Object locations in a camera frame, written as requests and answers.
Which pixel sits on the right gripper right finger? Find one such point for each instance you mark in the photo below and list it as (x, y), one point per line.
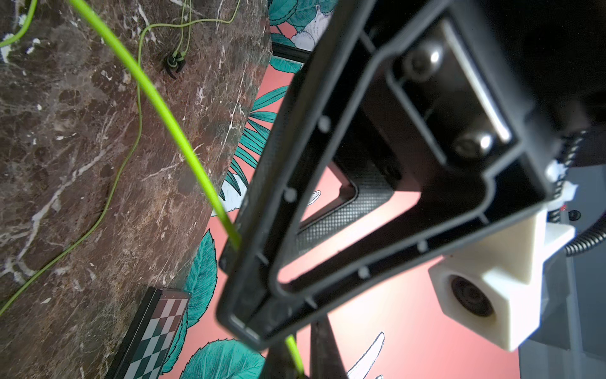
(325, 359)

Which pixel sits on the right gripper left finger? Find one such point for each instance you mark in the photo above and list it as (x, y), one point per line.
(278, 364)

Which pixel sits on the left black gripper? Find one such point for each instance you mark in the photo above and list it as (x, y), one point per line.
(559, 49)

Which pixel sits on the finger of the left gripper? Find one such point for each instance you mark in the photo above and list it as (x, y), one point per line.
(269, 218)

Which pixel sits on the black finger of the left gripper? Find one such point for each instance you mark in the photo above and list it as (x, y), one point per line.
(408, 132)

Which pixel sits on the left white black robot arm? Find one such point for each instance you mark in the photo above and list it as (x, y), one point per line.
(568, 308)

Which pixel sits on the black white checkerboard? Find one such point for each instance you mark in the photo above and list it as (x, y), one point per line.
(148, 341)

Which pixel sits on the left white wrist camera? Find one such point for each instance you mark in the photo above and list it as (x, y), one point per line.
(493, 287)

